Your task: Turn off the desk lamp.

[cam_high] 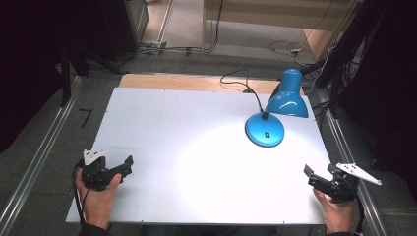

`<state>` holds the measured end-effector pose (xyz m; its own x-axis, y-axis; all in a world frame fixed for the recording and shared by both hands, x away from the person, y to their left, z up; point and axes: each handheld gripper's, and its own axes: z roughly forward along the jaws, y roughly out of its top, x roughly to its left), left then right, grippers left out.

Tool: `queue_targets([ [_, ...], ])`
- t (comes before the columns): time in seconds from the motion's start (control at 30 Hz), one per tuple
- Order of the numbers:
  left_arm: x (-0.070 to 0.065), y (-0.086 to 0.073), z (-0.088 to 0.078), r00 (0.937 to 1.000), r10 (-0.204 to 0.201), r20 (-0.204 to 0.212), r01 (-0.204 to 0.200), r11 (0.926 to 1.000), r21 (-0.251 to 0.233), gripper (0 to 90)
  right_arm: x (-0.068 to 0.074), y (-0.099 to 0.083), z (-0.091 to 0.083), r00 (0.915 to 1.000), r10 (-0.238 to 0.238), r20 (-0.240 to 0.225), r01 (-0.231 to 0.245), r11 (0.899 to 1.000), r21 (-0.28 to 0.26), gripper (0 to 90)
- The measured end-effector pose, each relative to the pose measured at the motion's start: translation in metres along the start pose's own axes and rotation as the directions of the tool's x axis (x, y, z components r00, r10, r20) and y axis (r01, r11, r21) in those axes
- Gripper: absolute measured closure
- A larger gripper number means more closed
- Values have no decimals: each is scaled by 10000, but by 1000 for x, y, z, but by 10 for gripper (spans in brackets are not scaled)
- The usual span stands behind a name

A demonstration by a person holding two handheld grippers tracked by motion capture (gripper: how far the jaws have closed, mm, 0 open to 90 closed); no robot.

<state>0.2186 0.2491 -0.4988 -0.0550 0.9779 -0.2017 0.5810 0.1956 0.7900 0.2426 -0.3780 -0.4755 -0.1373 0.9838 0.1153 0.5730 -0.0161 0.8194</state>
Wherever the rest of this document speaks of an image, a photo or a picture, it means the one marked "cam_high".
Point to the grey power strip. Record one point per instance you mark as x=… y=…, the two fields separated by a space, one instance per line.
x=152 y=45

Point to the blue desk lamp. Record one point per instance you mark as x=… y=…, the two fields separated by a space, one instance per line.
x=273 y=114

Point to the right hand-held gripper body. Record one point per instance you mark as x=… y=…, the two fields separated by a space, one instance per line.
x=347 y=180

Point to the person's right hand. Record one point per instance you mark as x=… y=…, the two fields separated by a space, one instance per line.
x=337 y=213

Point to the black metal stand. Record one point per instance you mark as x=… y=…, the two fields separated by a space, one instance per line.
x=341 y=62
x=70 y=62

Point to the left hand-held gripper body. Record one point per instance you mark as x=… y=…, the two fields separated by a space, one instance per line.
x=95 y=170

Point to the aluminium floor rail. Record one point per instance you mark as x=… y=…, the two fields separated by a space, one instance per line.
x=36 y=160
x=357 y=164

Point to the dark cabinet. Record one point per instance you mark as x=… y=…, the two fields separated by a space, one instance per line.
x=126 y=23

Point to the light wooden furniture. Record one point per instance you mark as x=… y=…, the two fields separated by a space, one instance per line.
x=278 y=16

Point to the person's left hand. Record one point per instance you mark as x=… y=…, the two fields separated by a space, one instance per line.
x=96 y=203

